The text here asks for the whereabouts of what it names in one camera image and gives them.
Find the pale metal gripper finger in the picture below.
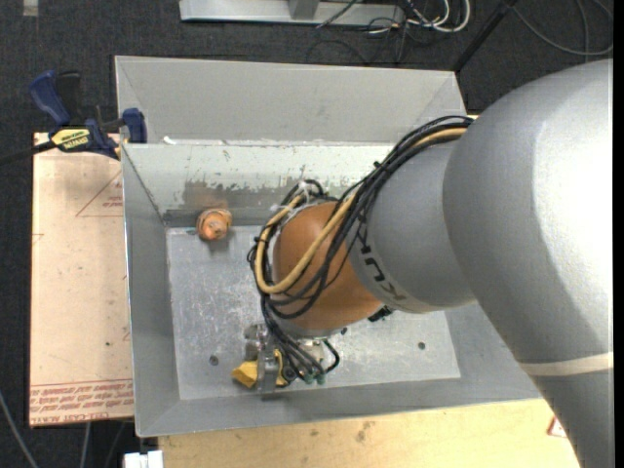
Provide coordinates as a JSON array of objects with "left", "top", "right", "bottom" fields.
[
  {"left": 255, "top": 344, "right": 280, "bottom": 393},
  {"left": 243, "top": 324, "right": 268, "bottom": 361}
]

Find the yellow crumpled thing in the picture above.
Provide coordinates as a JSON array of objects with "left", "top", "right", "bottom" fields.
[{"left": 230, "top": 350, "right": 290, "bottom": 390}]

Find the grey metal bin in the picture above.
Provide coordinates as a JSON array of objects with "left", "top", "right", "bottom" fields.
[{"left": 114, "top": 55, "right": 543, "bottom": 439}]

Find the orange toy food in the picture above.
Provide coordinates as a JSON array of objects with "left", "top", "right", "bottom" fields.
[{"left": 195, "top": 208, "right": 235, "bottom": 243}]

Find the brown cardboard board, red print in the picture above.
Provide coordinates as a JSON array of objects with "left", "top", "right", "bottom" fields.
[{"left": 28, "top": 132, "right": 136, "bottom": 428}]

